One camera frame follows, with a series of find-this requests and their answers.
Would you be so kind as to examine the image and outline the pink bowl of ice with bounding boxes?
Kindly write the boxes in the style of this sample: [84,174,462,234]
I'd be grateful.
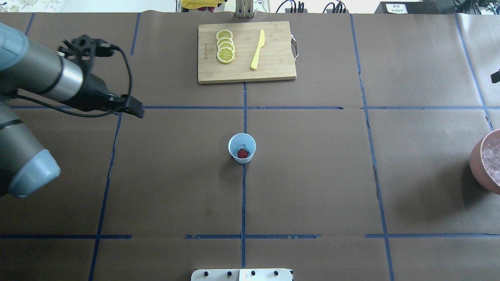
[470,130,500,194]

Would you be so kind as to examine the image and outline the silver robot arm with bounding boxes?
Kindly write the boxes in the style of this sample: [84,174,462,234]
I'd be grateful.
[0,24,145,199]

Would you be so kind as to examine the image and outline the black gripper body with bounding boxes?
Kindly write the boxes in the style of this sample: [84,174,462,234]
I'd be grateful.
[70,73,111,112]

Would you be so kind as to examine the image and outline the red strawberry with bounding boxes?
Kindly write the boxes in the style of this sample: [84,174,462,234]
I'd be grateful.
[236,149,250,159]

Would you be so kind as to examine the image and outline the light blue paper cup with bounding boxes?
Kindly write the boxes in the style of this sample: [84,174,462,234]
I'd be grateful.
[227,133,257,164]

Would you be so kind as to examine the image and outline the black power strip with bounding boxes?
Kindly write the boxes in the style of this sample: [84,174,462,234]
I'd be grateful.
[275,0,308,14]

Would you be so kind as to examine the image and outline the yellow cloth bag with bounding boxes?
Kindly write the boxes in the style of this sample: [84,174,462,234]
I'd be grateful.
[180,0,227,12]

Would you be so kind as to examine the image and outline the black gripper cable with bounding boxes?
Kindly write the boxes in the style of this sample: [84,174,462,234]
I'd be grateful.
[8,44,133,118]

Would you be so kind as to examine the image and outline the aluminium frame post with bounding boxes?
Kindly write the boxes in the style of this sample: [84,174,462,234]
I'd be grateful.
[235,0,255,18]

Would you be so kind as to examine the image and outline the bamboo cutting board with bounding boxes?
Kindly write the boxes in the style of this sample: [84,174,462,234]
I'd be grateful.
[198,21,297,85]

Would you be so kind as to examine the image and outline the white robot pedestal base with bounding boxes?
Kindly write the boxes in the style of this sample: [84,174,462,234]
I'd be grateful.
[191,268,294,281]

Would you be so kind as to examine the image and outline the yellow plastic knife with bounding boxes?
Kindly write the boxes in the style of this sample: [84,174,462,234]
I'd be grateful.
[250,29,266,71]

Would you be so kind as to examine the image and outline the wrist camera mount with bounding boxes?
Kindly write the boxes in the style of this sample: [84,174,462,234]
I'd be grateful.
[57,34,115,62]

